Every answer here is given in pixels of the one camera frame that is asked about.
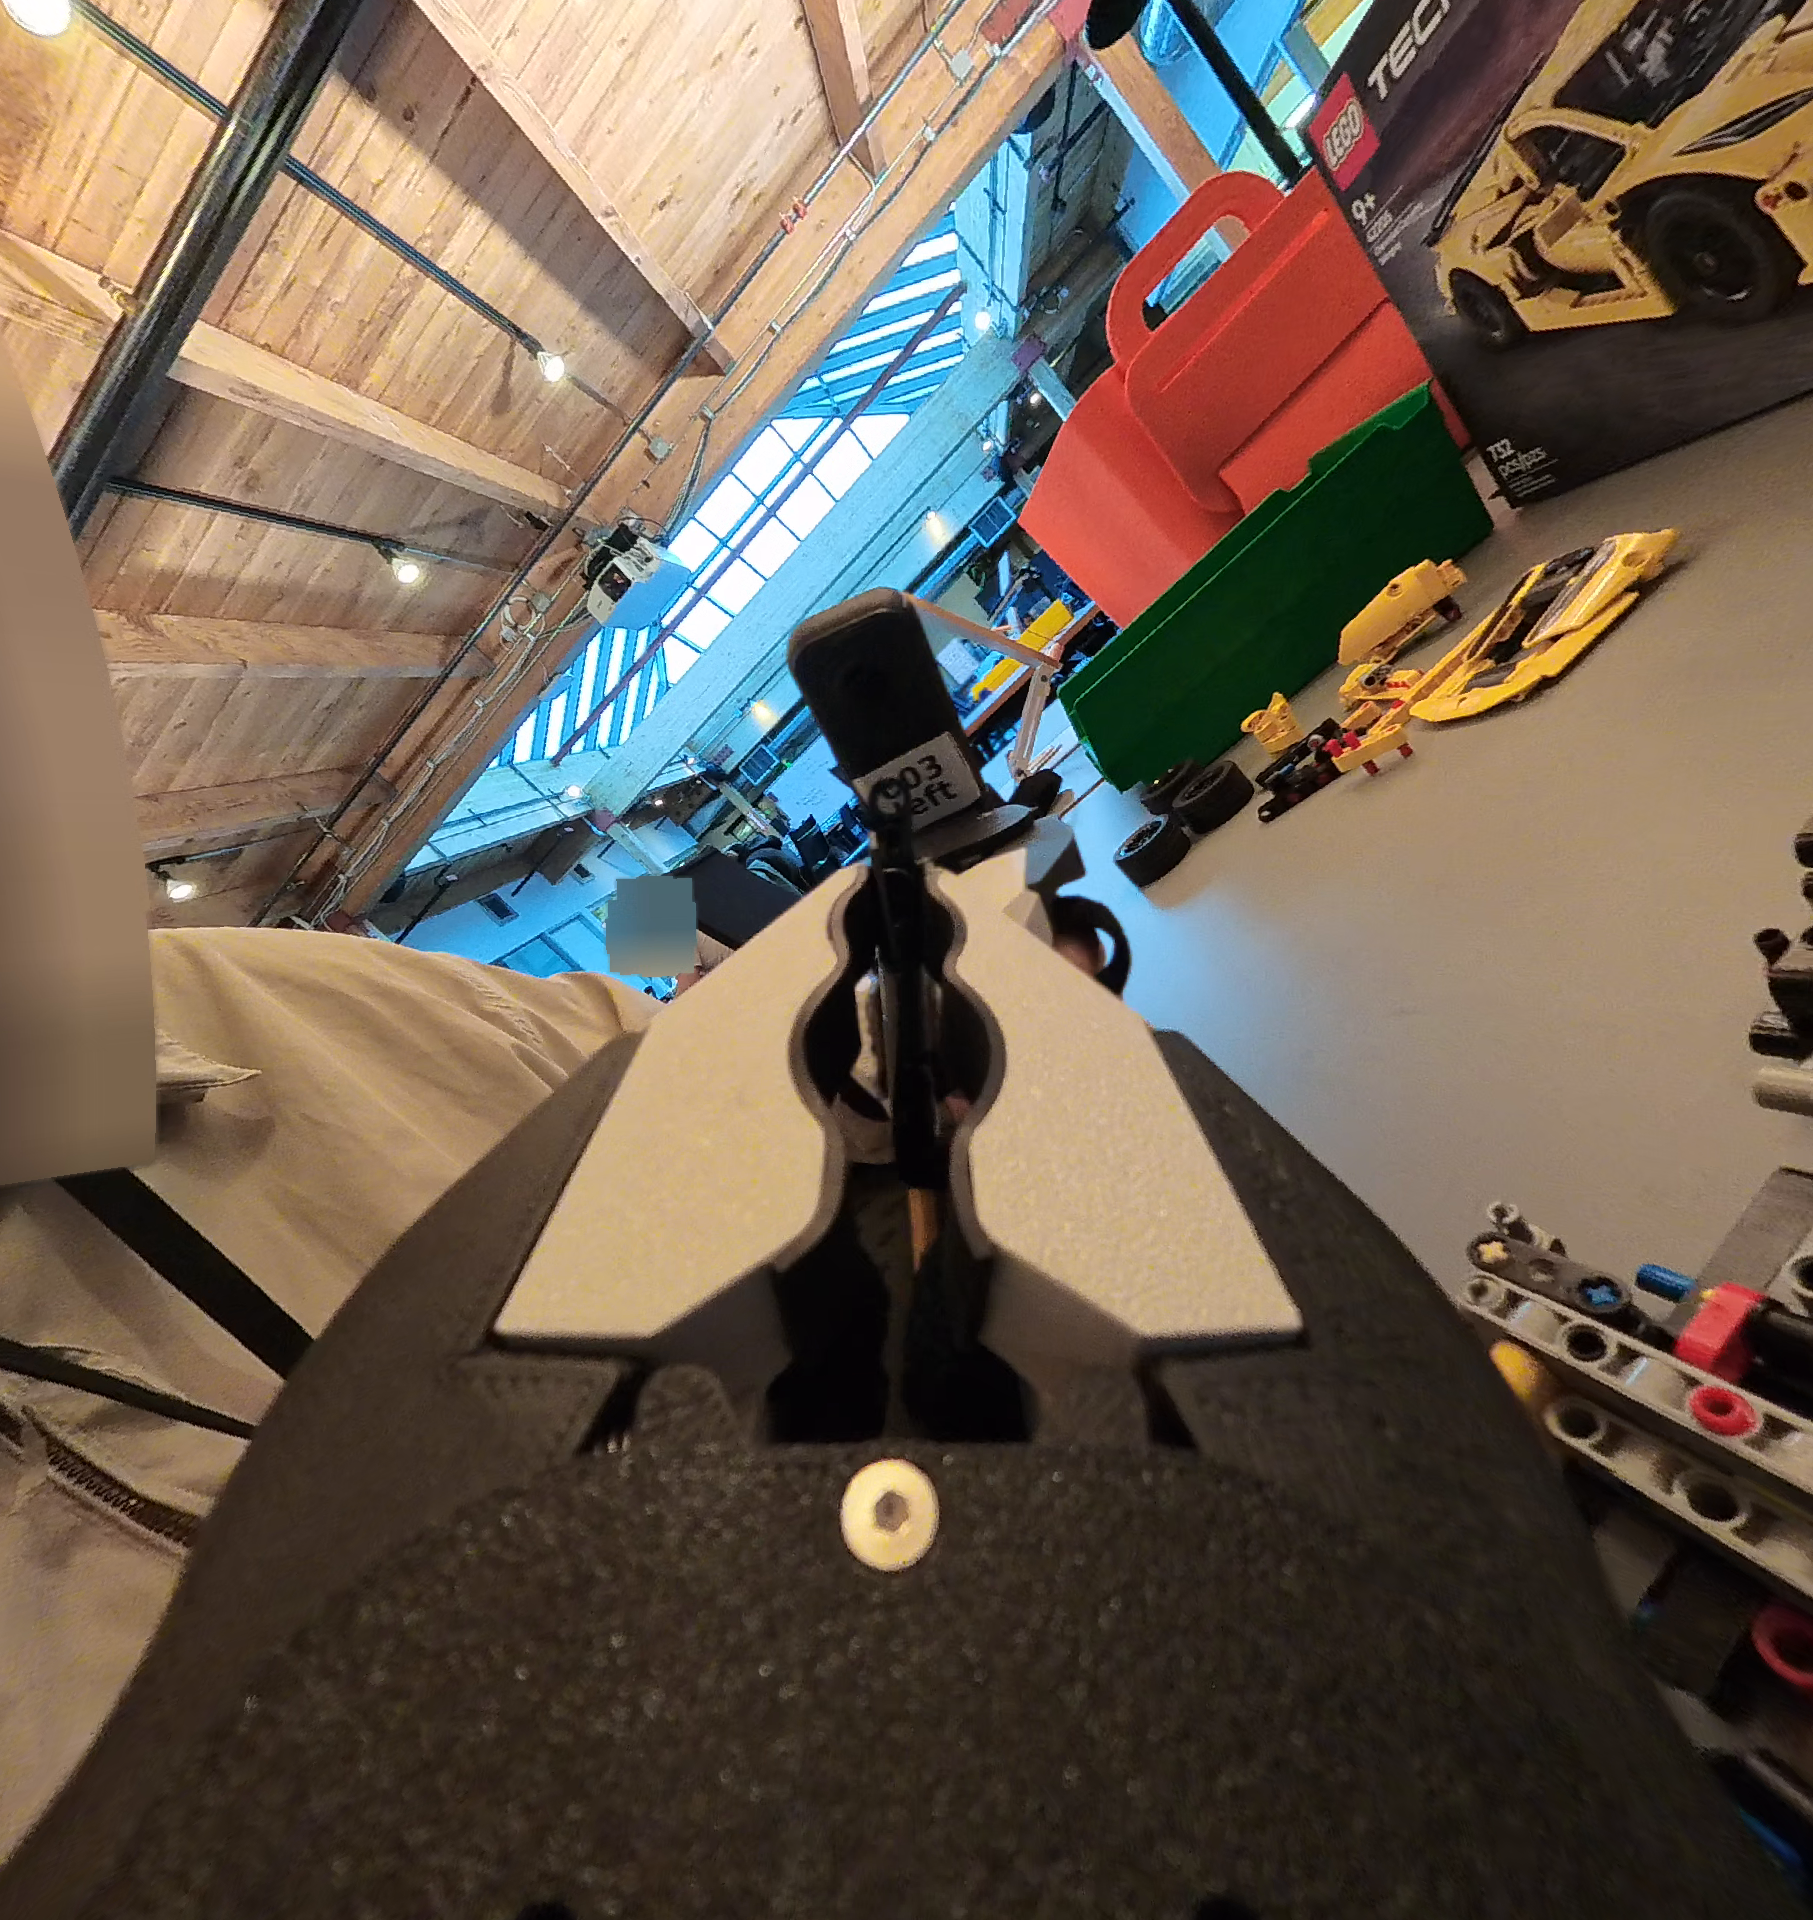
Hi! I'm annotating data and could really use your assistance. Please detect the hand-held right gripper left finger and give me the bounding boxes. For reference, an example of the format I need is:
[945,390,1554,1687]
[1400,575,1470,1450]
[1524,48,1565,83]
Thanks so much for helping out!
[492,865,892,1446]

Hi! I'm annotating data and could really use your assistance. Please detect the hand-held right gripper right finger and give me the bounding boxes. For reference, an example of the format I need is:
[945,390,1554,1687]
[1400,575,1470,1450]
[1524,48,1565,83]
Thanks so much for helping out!
[902,869,1304,1446]

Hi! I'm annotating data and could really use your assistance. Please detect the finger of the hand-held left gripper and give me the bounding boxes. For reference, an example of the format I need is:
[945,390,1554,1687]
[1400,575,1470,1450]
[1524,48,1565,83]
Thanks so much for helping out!
[1003,817,1090,939]

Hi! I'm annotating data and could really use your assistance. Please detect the black toy car chassis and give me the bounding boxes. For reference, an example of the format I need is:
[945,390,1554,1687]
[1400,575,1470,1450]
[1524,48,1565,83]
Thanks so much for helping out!
[1452,786,1813,1862]

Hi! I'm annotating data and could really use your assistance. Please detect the tan board white stand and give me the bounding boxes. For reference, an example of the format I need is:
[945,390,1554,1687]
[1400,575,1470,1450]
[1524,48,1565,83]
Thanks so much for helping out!
[907,592,1070,789]

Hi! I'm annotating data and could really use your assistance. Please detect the black toy subassembly red pins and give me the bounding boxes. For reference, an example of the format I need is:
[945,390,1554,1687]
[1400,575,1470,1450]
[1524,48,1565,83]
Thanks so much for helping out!
[1255,720,1358,824]

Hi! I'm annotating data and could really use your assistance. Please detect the green plastic bin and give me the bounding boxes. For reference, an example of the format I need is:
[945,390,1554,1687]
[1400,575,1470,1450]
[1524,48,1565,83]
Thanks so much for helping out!
[1058,382,1496,792]

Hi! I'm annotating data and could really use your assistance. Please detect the person's beige jacket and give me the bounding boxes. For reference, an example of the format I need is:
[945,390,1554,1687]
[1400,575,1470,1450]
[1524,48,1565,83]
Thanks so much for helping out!
[0,926,660,1892]

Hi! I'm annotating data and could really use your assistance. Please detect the red plastic bin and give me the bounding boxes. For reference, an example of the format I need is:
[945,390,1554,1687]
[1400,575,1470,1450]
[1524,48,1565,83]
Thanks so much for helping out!
[1018,168,1470,630]

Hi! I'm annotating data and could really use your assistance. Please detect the yellow toy hood section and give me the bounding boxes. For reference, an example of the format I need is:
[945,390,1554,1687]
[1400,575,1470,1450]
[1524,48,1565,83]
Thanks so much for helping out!
[1339,557,1467,665]

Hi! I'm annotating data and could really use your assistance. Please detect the yellow toy car side panel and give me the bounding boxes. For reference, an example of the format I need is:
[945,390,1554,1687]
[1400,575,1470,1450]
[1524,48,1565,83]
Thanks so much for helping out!
[1408,528,1682,729]

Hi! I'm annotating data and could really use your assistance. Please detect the dark toy set box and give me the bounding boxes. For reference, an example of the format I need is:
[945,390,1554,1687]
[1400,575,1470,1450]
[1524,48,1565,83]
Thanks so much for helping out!
[1303,0,1813,511]

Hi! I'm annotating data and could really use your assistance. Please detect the grey wall-mounted device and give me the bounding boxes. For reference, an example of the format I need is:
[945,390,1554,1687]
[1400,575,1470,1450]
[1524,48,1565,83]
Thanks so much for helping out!
[582,521,669,628]

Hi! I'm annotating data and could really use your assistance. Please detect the black neck strap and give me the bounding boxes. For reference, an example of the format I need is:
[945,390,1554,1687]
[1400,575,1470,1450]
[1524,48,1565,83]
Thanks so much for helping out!
[0,1169,315,1450]

